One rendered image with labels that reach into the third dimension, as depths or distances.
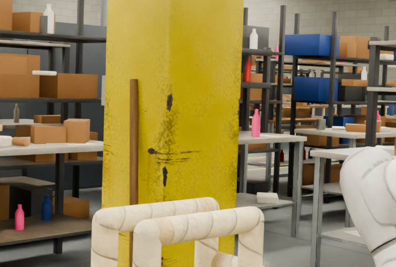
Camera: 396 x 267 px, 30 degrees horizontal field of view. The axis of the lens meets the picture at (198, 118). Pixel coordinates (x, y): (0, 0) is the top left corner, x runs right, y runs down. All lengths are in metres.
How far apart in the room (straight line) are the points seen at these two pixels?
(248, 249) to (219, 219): 0.07
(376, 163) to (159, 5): 0.86
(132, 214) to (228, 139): 1.15
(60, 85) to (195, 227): 5.36
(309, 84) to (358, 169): 7.42
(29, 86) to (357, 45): 4.53
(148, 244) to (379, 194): 0.50
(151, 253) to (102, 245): 0.09
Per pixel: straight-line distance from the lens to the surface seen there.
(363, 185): 1.23
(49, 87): 6.29
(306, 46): 8.54
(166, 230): 0.84
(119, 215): 0.90
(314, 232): 5.35
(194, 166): 1.96
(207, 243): 1.00
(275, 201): 6.53
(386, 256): 1.23
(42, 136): 5.08
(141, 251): 0.83
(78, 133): 5.13
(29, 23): 6.05
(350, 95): 9.06
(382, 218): 1.22
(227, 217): 0.90
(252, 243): 0.94
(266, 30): 7.95
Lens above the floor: 1.37
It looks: 3 degrees down
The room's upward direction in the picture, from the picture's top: 2 degrees clockwise
